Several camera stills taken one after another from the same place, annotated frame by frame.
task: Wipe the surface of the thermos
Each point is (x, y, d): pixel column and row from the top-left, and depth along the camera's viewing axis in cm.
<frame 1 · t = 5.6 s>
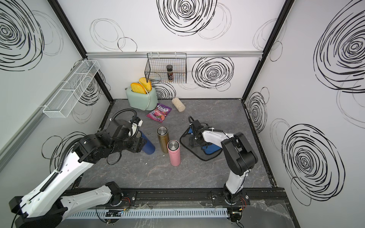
left hand: (140, 139, 68), fingers open
right hand: (200, 142, 95), fingers open
blue thermos: (148, 148, 73), point 20 cm above the table
gold thermos: (162, 132, 77), point 22 cm above the table
pink thermos: (173, 147, 72), point 21 cm above the table
mint green toaster: (148, 101, 105), point 13 cm above the table
front yellow toast slice: (137, 88, 103), point 20 cm above the table
rear yellow toast slice: (147, 85, 107), point 19 cm above the table
purple candy bag: (160, 113, 109), point 4 cm above the table
clear jar of oats: (178, 104, 114), point 5 cm above the table

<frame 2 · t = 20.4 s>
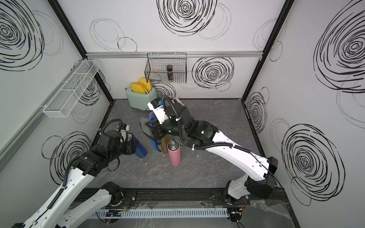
left hand: (132, 141, 74), fingers open
right hand: (148, 121, 58), fingers closed
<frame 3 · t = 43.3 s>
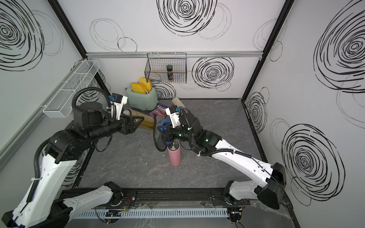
left hand: (138, 116, 59), fingers open
right hand: (158, 128, 63), fingers closed
gold thermos: (147, 122, 65), point 35 cm above the table
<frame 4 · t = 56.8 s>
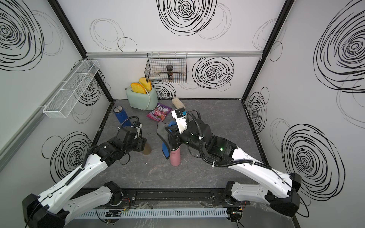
left hand: (140, 139, 78), fingers open
right hand: (167, 127, 60), fingers closed
blue and grey cloth: (163, 132, 62), point 35 cm above the table
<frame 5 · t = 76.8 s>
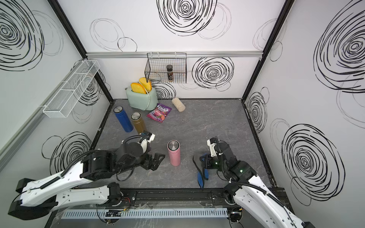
left hand: (158, 154, 64), fingers open
right hand: (200, 159, 73), fingers closed
gold thermos: (137, 119, 82), point 22 cm above the table
blue and grey cloth: (201, 176, 79), point 4 cm above the table
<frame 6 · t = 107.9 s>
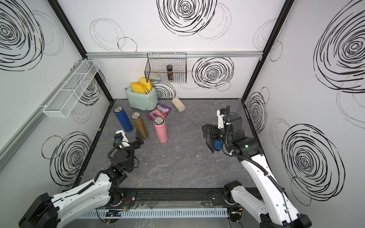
left hand: (129, 132, 76), fingers open
right hand: (211, 127, 71), fingers open
pink thermos: (160, 125, 80), point 22 cm above the table
blue and grey cloth: (218, 144, 74), point 21 cm above the table
